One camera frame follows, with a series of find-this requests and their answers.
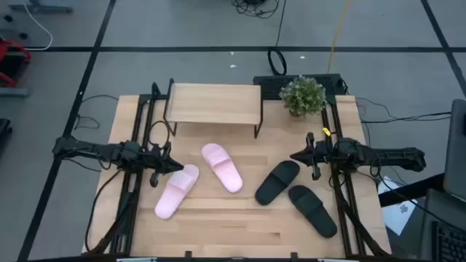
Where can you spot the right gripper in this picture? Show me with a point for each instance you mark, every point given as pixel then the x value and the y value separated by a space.
pixel 319 154

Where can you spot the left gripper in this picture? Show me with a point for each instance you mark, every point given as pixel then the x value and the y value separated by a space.
pixel 156 162

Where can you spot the pink slide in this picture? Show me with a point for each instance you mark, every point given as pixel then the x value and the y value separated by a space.
pixel 222 167
pixel 176 191

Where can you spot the black slide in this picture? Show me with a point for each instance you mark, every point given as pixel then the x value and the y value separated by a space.
pixel 276 182
pixel 313 211

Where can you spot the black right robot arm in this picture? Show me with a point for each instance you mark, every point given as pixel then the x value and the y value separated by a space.
pixel 393 156

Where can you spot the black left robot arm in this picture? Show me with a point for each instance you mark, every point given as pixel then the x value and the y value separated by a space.
pixel 91 151

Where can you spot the yellow tag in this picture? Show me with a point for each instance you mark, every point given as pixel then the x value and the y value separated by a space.
pixel 326 131

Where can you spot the green potted plant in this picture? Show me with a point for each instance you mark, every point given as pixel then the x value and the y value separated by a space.
pixel 302 96

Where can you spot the black perforated computer case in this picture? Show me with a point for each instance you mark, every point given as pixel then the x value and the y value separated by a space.
pixel 269 85

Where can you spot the white label strip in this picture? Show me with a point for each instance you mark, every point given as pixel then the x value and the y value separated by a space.
pixel 333 260
pixel 136 260

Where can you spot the white paper sheet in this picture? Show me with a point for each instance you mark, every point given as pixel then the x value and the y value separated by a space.
pixel 400 214

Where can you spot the black beam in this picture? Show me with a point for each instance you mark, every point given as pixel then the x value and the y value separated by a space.
pixel 411 191

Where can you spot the grey desk surface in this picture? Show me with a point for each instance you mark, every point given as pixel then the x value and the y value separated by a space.
pixel 437 207

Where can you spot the grey monitor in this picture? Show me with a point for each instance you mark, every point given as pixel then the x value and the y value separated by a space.
pixel 457 153

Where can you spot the black keyboard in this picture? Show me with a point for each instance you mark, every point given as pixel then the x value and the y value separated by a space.
pixel 451 244

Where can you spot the red chair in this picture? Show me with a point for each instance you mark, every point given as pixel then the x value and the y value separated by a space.
pixel 14 45

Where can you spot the black caster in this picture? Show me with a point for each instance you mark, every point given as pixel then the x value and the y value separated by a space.
pixel 7 17
pixel 23 35

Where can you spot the grey desk foot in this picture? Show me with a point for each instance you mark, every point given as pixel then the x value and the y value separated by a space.
pixel 40 7

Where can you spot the black aluminium frame rails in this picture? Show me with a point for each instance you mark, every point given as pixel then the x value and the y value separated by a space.
pixel 343 218
pixel 135 203

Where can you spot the wooden shelf with black frame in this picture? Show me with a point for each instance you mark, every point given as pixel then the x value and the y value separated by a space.
pixel 215 103

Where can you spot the small black bracket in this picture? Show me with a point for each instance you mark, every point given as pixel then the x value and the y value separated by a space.
pixel 188 253
pixel 294 255

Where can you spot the grey base plate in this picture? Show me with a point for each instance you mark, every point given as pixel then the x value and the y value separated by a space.
pixel 12 92

